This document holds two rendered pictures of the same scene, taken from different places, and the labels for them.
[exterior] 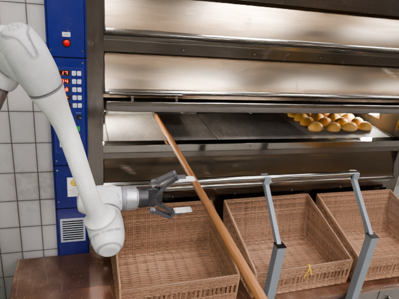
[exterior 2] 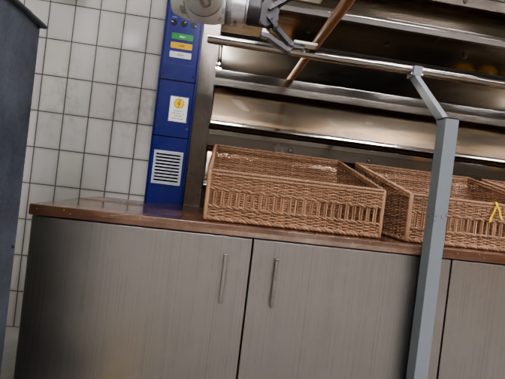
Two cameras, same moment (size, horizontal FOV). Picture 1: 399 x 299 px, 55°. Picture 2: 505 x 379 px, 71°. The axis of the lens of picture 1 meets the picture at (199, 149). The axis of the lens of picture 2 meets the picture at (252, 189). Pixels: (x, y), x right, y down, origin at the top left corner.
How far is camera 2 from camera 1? 1.26 m
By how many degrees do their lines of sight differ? 26
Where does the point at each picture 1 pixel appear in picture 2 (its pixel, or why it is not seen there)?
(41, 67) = not seen: outside the picture
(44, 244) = (131, 186)
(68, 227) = (162, 162)
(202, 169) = (328, 120)
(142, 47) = not seen: outside the picture
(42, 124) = (155, 33)
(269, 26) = not seen: outside the picture
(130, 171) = (243, 107)
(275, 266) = (443, 150)
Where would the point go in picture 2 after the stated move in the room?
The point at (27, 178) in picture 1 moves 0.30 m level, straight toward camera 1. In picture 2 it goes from (128, 93) to (119, 74)
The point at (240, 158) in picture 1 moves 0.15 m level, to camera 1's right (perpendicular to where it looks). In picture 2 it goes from (375, 116) to (410, 119)
